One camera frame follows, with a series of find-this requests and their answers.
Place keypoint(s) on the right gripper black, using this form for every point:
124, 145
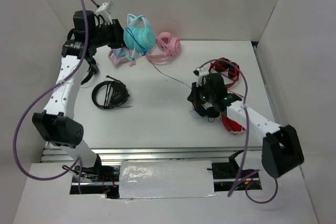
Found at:
193, 96

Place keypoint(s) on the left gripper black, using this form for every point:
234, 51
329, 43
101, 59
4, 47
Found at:
117, 32

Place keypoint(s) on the teal cat ear headphones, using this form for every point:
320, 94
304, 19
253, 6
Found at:
138, 36

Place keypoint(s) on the red white headphones under arm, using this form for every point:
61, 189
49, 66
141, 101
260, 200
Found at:
231, 126

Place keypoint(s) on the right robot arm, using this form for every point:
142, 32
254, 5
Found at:
281, 148

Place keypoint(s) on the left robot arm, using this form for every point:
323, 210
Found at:
56, 122

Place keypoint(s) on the pink blue cat headphones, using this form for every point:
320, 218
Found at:
121, 55

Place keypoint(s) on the red black headphones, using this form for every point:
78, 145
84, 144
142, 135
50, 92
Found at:
223, 76

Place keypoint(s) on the black headphones far left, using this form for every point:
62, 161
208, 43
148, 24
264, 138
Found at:
93, 70

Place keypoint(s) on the pink over-ear headphones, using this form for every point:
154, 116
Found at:
169, 45

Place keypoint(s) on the pink earbuds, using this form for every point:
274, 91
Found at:
132, 63

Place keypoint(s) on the black headset with mic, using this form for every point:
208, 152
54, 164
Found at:
116, 94

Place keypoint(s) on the white foam cover panel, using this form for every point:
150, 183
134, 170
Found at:
171, 179

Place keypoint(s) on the black on-ear wired headphones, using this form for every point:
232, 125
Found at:
204, 111

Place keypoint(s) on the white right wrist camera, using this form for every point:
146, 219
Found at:
201, 74

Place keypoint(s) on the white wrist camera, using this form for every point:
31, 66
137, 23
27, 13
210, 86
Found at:
105, 9
201, 74

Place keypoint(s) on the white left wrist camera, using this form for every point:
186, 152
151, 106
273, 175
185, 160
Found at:
105, 9

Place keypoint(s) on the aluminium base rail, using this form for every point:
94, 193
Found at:
53, 154

